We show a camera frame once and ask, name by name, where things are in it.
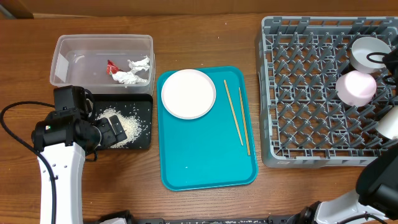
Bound medium white bowl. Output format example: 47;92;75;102
335;70;377;107

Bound teal serving tray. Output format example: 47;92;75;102
157;66;258;191

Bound grey dishwasher rack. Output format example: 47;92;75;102
256;16;397;168

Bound small white cup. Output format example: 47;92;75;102
376;106;398;140

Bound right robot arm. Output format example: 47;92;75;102
288;37;397;223

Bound black plastic tray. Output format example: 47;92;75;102
90;93;154;151

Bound white napkin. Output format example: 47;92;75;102
110;56;150;85

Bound grey bowl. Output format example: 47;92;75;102
349;37;391;73

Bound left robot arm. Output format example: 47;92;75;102
32;85;127;223

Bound clear plastic bin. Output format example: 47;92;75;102
49;34;155;95

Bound large white plate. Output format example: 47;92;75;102
160;69;216;119

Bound white rice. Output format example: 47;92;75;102
96;106;152;149

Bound red snack wrapper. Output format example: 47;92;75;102
106;60;122;75

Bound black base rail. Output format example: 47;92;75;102
83;210;299;224

